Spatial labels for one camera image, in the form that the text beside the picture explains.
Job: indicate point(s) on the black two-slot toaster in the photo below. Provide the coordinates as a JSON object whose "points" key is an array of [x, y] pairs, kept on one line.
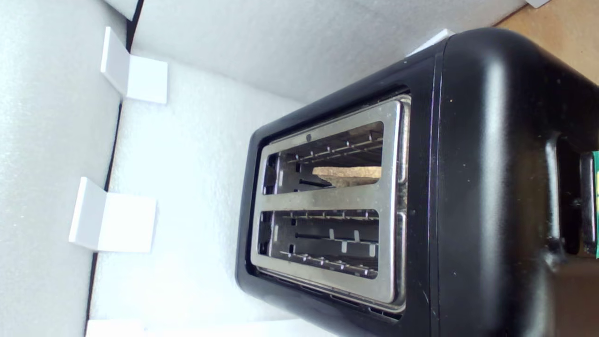
{"points": [[491, 187]]}

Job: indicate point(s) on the brown bread slice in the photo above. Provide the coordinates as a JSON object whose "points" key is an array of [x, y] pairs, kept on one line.
{"points": [[348, 177]]}

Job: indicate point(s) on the white wall clip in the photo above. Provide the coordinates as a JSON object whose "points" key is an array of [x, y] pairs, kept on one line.
{"points": [[430, 42], [140, 79], [117, 224], [537, 3]]}

